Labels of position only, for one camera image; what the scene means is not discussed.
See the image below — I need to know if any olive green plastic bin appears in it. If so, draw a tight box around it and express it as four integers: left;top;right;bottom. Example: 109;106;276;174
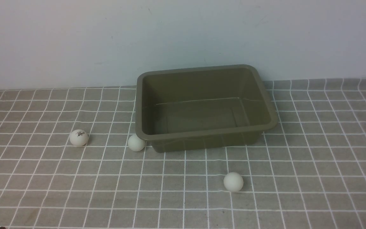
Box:
135;64;278;153

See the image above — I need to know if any plain white ping-pong ball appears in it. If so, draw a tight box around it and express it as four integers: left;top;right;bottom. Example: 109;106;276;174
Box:
127;135;146;152

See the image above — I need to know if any white ping-pong ball front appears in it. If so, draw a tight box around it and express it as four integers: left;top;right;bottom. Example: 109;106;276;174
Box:
223;172;244;192

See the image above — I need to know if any white ping-pong ball with logo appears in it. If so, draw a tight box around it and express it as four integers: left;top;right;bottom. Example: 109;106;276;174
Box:
69;129;89;147

